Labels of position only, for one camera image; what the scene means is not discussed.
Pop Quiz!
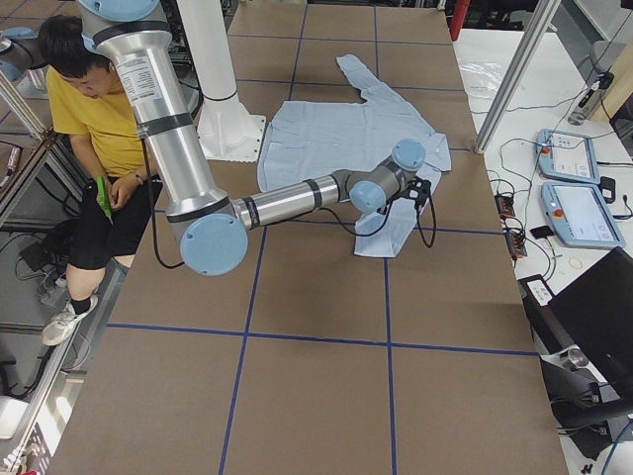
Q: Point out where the light blue button shirt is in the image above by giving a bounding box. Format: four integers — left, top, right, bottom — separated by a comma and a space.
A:
257, 53, 452, 258

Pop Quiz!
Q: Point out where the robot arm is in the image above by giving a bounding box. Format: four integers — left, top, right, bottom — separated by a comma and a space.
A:
79, 1, 425, 276

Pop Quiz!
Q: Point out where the black usb hub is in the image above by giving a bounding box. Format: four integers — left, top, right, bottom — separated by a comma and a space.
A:
495, 194, 527, 261

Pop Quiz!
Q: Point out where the green tool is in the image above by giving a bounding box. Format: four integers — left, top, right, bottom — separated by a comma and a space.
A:
95, 175, 113, 224

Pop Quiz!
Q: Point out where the clear plastic bag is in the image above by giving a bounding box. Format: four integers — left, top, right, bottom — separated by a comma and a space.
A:
458, 60, 505, 115

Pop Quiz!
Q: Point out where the upper blue teach pendant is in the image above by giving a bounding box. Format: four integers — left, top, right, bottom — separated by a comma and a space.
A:
536, 129, 600, 185

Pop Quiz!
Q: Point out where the blue teach pendant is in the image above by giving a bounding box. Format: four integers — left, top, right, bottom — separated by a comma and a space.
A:
540, 181, 626, 249
536, 129, 600, 185

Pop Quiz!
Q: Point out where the lower blue teach pendant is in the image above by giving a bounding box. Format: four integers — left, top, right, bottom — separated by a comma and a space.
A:
540, 181, 626, 249

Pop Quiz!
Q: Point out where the person in yellow shirt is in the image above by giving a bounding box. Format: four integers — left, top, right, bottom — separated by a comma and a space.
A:
39, 15, 161, 346

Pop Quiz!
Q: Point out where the black monitor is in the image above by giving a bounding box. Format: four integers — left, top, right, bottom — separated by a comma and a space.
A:
549, 247, 632, 397

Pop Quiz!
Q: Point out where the plastic water bottle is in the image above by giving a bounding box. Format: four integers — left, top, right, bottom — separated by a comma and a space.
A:
568, 71, 614, 126

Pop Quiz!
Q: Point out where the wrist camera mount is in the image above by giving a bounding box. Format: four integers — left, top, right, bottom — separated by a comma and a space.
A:
402, 178, 431, 209

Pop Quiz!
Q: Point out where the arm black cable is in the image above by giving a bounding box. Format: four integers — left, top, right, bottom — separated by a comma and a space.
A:
320, 190, 437, 249

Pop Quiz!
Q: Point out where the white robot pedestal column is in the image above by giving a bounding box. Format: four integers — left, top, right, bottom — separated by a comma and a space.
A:
177, 0, 266, 162

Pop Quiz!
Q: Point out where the aluminium frame post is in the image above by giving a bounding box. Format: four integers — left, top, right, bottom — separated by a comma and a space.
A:
474, 0, 561, 154

